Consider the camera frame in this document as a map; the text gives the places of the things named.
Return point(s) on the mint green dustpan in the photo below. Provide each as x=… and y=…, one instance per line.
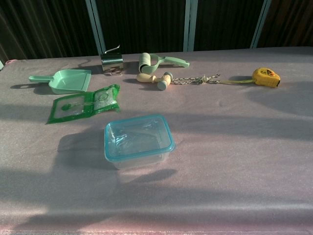
x=68, y=80

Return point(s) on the shiny metal cup with hook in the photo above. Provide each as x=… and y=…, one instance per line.
x=111, y=62

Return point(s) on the yellow tape measure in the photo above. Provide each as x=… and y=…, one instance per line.
x=266, y=77

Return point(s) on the green plastic package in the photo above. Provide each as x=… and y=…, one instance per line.
x=105, y=98

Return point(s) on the pink tablecloth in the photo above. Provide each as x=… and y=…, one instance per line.
x=220, y=159

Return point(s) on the mint green lint roller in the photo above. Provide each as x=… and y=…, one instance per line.
x=146, y=62

